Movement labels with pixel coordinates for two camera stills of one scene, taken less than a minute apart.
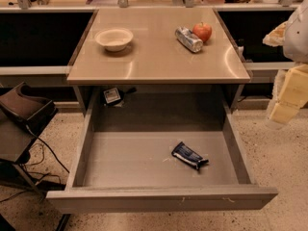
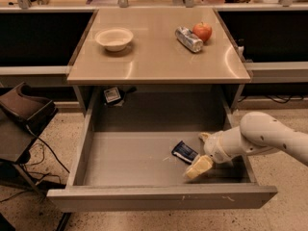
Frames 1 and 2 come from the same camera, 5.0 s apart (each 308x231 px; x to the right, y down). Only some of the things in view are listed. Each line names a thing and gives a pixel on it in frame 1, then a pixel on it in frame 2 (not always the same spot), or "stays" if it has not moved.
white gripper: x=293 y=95 → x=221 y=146
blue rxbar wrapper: x=188 y=155 stays
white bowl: x=115 y=39 stays
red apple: x=203 y=31 stays
